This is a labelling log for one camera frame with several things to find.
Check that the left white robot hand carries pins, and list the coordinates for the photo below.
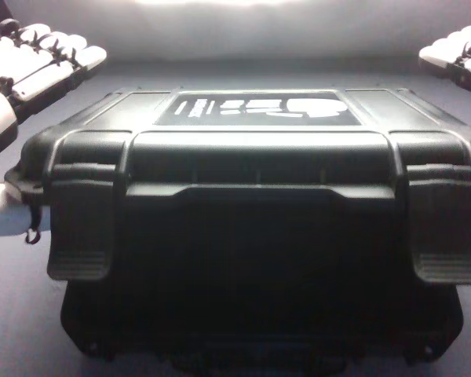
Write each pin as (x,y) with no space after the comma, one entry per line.
(35,63)

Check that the black plastic carry case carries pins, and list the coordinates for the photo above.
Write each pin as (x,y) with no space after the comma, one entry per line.
(235,251)

